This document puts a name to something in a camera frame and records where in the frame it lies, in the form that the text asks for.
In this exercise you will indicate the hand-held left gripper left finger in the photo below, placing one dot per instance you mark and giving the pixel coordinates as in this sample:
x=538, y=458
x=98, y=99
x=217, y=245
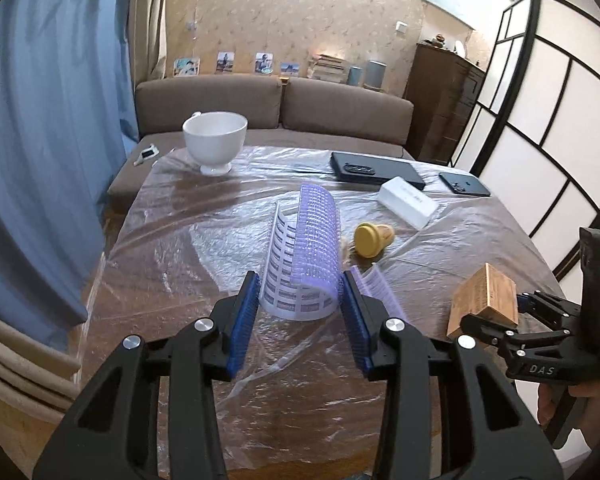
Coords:
x=245, y=320

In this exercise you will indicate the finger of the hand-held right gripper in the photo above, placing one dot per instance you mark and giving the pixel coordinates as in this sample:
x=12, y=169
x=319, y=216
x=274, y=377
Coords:
x=485, y=330
x=545, y=307

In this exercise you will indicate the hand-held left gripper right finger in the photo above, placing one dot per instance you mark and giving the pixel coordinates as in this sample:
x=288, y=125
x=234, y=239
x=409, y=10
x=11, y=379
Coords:
x=355, y=320

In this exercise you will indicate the wooden block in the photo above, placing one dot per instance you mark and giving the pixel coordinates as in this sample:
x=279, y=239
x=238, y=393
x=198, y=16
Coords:
x=480, y=300

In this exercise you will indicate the small purple mesh strip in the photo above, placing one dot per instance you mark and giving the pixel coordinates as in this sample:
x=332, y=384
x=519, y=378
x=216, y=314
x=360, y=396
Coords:
x=380, y=290

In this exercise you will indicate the small yellow cup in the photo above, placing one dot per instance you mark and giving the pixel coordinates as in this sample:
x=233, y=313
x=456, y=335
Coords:
x=370, y=240

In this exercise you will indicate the clear plastic table cover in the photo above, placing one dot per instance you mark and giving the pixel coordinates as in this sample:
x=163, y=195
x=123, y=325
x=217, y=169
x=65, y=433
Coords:
x=190, y=240

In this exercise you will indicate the translucent white plastic box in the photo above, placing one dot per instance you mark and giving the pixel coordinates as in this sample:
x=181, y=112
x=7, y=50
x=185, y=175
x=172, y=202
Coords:
x=407, y=202

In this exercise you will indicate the dark blue smartphone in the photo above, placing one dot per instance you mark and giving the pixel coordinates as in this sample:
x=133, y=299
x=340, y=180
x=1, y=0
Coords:
x=462, y=184

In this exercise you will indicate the black cased foldable phone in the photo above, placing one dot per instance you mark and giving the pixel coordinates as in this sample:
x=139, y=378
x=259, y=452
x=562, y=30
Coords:
x=375, y=167

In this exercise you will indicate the white footed bowl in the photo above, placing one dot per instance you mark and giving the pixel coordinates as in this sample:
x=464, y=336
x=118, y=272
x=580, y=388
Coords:
x=215, y=140

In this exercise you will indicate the brown sofa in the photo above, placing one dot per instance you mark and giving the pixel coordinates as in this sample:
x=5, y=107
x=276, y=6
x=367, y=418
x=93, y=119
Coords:
x=300, y=137

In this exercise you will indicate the small white and black object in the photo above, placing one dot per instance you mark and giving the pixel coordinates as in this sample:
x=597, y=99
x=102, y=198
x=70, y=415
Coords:
x=147, y=154

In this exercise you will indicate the black framed paper screen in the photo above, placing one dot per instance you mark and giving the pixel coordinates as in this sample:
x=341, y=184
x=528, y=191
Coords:
x=530, y=110

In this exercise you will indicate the brown sofa back cushion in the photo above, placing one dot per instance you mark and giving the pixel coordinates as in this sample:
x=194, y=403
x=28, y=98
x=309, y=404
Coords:
x=345, y=112
x=205, y=105

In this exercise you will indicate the dark wooden dresser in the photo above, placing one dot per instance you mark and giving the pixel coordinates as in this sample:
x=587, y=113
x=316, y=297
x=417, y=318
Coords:
x=442, y=105

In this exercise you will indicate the beige folded cloth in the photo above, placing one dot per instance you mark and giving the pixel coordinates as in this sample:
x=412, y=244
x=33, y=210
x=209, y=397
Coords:
x=15, y=375

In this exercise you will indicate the stack of books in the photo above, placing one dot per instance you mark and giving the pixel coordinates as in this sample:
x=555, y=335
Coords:
x=330, y=67

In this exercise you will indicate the blue curtain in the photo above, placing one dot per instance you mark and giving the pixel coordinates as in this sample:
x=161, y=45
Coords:
x=45, y=135

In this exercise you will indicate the small round mirror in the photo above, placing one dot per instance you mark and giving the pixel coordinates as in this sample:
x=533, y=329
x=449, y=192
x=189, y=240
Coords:
x=460, y=47

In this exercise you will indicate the small figurine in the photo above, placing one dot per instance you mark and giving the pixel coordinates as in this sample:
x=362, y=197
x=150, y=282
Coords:
x=438, y=40

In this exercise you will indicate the beige patterned curtain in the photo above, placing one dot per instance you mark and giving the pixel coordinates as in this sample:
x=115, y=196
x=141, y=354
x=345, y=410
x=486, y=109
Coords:
x=147, y=20

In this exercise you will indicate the wall photo of building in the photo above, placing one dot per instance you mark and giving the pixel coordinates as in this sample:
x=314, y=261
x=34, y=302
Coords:
x=290, y=70

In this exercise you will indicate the small wall photo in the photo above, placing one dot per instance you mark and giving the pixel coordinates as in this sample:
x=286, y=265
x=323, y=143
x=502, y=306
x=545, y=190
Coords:
x=264, y=63
x=225, y=62

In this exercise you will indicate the illustrated wall card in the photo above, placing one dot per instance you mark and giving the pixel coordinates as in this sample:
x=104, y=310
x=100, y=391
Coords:
x=187, y=67

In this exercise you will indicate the white wall switch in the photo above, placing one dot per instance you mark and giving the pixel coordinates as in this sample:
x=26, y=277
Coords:
x=401, y=27

